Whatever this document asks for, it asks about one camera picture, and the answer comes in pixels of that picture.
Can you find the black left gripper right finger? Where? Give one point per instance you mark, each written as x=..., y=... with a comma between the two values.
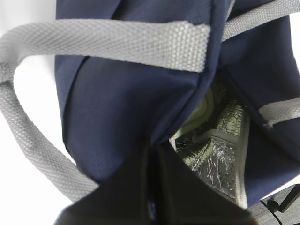
x=186, y=200

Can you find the navy blue lunch bag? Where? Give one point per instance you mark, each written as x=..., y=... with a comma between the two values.
x=130, y=72

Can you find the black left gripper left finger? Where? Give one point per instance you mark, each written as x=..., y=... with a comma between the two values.
x=122, y=199

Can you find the green lid food container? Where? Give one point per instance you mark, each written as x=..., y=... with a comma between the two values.
x=199, y=115

